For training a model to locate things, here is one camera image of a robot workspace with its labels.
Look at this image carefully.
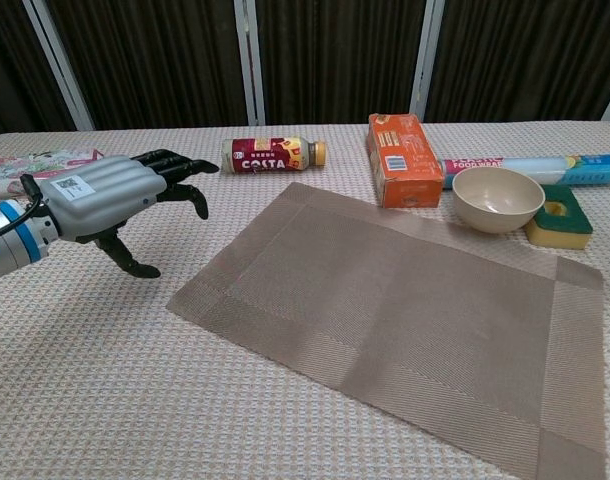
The brown woven placemat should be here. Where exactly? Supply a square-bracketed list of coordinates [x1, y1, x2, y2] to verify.
[165, 181, 606, 480]

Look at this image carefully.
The Costa coffee bottle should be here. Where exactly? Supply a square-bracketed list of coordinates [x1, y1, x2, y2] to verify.
[221, 137, 328, 175]

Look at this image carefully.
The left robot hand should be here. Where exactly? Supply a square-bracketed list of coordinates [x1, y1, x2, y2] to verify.
[37, 148, 221, 279]

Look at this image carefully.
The plastic food wrap roll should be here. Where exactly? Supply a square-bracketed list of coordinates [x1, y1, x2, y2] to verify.
[442, 153, 610, 190]

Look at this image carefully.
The pink floral box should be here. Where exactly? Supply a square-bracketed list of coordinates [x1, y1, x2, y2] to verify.
[0, 147, 106, 202]

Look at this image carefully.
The beige woven tablecloth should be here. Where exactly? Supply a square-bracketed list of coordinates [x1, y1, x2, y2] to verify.
[0, 119, 610, 480]

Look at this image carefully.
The orange cardboard box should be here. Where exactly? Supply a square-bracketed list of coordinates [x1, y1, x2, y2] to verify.
[367, 113, 445, 209]

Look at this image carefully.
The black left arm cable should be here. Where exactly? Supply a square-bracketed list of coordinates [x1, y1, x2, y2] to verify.
[0, 173, 52, 246]

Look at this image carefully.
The green yellow sponge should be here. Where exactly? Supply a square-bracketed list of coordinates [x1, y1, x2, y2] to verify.
[523, 184, 595, 251]

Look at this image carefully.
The light brown bowl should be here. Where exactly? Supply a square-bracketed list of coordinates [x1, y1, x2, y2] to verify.
[452, 166, 547, 235]

